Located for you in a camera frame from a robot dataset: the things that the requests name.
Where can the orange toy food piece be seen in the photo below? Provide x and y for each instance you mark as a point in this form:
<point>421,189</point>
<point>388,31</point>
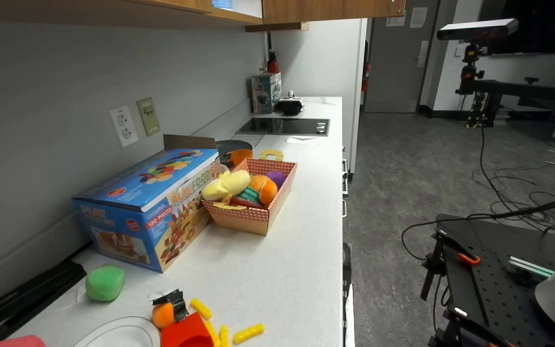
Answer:
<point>163,316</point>

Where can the black pot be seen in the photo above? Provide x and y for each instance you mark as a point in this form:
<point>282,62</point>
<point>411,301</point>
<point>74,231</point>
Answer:
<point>288,106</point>

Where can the white refrigerator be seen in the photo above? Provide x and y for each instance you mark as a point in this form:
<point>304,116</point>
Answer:
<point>323,64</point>

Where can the black wall screen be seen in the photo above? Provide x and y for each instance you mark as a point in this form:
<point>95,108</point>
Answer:
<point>548,25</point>

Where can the toy orange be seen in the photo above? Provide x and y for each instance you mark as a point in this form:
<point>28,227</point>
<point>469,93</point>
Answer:
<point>265,189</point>

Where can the beige bowl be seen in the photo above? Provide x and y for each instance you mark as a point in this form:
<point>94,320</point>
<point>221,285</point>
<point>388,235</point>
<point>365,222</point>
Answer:
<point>273,154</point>

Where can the black perforated robot table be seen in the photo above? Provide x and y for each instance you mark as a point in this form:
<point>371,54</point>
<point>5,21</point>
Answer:
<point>496,289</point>

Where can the steel sink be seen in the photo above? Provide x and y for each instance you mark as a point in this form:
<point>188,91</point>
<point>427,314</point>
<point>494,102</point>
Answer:
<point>284,125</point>

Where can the blue toy food box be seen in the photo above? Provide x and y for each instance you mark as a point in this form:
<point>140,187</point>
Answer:
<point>144,185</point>

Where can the white paper notice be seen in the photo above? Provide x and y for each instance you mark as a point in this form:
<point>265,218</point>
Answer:
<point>419,15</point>
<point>396,21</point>

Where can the black stereo camera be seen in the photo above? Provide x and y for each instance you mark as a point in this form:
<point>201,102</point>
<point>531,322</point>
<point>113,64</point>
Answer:
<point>477,29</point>

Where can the beige switch plate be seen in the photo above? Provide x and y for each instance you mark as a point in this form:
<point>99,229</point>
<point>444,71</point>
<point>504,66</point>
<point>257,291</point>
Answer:
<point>149,116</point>

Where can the white tub blue label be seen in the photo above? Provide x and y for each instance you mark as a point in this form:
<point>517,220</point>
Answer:
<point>240,8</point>

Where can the black camera boom stand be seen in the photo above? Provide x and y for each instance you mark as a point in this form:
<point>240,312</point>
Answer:
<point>516,89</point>

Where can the pink cloth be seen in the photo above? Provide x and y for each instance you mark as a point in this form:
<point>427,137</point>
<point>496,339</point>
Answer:
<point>14,341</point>

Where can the yellow toy fry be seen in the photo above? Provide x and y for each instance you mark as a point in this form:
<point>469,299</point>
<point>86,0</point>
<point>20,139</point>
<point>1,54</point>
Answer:
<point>250,334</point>
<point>201,308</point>
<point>225,337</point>

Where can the grey door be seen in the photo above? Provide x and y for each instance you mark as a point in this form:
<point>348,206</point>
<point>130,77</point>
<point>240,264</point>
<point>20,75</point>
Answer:
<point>396,69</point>

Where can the yellow toy banana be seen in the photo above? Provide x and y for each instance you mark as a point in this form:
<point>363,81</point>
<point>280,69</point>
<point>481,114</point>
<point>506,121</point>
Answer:
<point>226,185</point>

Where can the red bottle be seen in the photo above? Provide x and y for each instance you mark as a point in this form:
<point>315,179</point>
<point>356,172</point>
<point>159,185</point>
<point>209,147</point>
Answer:
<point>273,62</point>

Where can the purple toy fruit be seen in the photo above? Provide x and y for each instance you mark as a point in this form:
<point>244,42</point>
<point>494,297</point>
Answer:
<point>279,177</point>

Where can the green white box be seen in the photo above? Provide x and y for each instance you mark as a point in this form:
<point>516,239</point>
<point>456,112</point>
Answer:
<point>265,93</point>

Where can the green round toy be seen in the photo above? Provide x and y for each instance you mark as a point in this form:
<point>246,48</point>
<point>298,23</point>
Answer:
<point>105,283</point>

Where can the wooden cabinet door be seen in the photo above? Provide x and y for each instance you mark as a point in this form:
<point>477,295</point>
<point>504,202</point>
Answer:
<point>329,10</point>

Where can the white round plate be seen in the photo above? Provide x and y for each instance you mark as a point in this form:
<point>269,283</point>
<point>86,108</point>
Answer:
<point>117,330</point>

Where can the white wall outlet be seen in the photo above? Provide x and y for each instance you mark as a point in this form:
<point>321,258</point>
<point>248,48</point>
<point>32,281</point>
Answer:
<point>124,125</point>

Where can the small black toy piece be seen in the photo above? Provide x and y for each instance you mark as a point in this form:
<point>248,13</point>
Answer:
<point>174,297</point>

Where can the black GE dishwasher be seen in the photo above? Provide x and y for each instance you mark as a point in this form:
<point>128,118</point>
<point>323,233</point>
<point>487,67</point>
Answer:
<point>348,276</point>

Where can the green toy vegetable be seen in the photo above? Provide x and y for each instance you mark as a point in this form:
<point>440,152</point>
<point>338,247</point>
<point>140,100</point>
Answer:
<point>250,195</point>

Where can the red toy fruit slice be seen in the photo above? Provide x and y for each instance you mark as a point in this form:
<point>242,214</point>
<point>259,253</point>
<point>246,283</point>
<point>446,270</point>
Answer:
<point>242,204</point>

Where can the orange black bar clamp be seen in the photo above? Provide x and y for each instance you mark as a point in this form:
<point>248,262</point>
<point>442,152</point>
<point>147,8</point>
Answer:
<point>467,258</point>

